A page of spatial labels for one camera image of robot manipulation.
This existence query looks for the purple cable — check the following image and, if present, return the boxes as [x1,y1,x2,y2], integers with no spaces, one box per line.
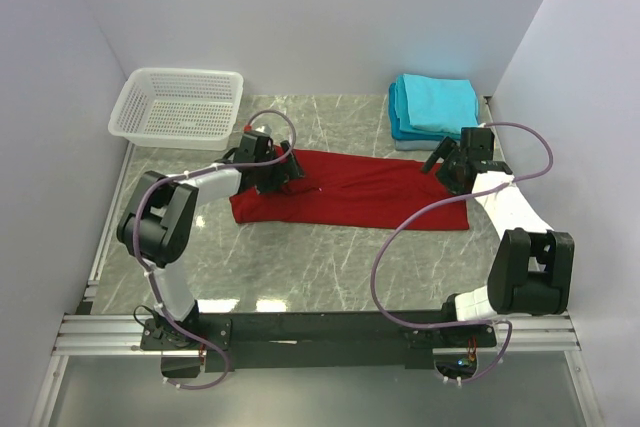
[370,121,555,384]
[130,110,297,392]

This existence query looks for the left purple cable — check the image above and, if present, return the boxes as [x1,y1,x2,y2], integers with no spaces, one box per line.
[130,110,297,392]

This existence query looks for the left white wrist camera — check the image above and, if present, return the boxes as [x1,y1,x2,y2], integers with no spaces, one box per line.
[244,123,272,137]

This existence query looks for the white plastic basket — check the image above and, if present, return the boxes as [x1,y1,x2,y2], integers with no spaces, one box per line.
[108,68,244,152]

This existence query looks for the light turquoise folded shirt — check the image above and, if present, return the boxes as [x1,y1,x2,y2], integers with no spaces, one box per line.
[395,74,479,134]

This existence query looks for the red t shirt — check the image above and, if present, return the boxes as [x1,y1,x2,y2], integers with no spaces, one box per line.
[229,149,451,229]

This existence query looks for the left aluminium rail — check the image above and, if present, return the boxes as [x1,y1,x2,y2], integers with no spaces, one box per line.
[29,146,151,427]

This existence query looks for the dark teal folded shirt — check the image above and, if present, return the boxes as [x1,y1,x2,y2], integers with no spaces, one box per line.
[388,82,461,141]

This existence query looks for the black base beam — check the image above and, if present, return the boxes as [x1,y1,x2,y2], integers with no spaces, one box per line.
[140,312,497,378]

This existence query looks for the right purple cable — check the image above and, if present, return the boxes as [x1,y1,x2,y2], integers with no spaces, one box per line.
[370,121,555,384]

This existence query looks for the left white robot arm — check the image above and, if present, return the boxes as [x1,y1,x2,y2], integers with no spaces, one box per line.
[116,129,305,328]

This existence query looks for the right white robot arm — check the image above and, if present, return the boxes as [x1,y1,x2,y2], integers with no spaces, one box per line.
[422,122,575,322]

